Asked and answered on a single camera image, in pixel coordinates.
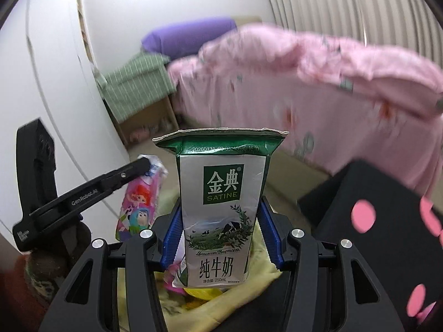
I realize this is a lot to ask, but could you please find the purple pillow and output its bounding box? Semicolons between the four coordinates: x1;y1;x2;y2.
141;17;238;58

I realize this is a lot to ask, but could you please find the green checked cloth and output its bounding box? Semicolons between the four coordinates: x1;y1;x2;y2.
95;51;177;124

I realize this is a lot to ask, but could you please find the yellow snack packet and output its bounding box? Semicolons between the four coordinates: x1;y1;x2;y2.
188;286;226;300

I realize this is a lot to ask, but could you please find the white curtain wand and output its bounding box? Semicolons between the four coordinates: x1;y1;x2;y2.
356;0;370;46

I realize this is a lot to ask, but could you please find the pink cartoon printed wrapper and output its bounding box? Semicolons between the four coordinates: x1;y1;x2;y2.
115;154;169;243

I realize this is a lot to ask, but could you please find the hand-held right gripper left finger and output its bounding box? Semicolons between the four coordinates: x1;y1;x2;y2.
38;203;183;332

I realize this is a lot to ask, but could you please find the pink slipper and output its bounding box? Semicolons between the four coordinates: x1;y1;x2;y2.
128;127;150;143

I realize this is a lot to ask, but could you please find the beige headboard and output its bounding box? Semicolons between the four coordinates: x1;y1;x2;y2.
235;15;264;28

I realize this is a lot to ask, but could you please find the white pleated curtain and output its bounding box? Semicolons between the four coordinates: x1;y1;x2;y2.
257;0;443;63

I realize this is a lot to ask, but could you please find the green white milk carton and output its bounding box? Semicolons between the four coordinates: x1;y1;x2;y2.
152;128;290;290

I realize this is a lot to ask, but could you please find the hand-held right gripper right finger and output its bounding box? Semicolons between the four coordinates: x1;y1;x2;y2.
259;198;406;332

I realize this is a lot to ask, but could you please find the bed with pink floral sheet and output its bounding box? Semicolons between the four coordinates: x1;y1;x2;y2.
168;24;443;198

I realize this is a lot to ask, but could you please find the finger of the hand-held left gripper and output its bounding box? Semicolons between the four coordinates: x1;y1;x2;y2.
100;157;152;195

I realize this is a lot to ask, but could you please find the pink floral duvet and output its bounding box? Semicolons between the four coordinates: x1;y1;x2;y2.
197;24;443;119

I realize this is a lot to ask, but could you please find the brown cardboard box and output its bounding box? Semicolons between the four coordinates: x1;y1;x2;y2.
117;95;179;144

